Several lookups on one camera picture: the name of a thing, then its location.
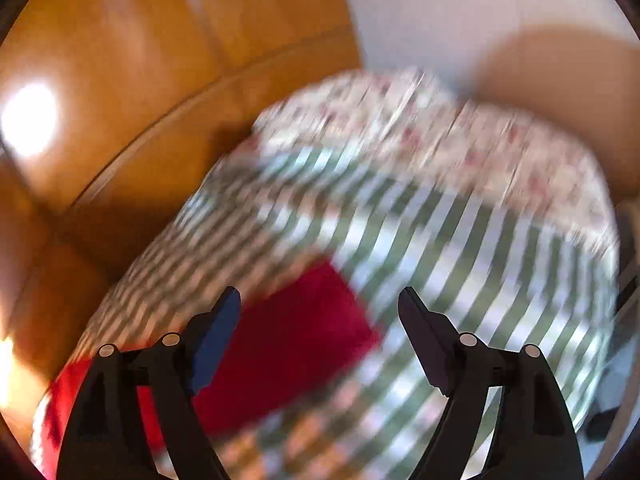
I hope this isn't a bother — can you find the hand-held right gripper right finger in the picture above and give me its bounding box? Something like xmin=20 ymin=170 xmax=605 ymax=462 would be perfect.
xmin=397 ymin=286 xmax=585 ymax=480

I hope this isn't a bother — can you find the tan headboard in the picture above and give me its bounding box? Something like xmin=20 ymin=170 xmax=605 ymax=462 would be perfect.
xmin=472 ymin=25 xmax=640 ymax=161

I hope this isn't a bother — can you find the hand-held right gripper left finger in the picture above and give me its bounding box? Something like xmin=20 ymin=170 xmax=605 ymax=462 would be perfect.
xmin=56 ymin=286 xmax=242 ymax=480

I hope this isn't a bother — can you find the floral pillow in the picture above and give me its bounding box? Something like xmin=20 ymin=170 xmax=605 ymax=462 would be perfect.
xmin=252 ymin=67 xmax=616 ymax=243

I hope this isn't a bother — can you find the red knit garment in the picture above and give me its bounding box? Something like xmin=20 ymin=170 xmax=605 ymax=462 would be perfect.
xmin=32 ymin=260 xmax=383 ymax=467

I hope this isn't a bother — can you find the wooden wardrobe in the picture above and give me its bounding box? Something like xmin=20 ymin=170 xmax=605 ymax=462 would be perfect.
xmin=0 ymin=0 xmax=363 ymax=411

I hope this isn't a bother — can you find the green checked bed sheet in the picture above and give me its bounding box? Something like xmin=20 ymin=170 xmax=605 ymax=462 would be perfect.
xmin=30 ymin=140 xmax=621 ymax=480

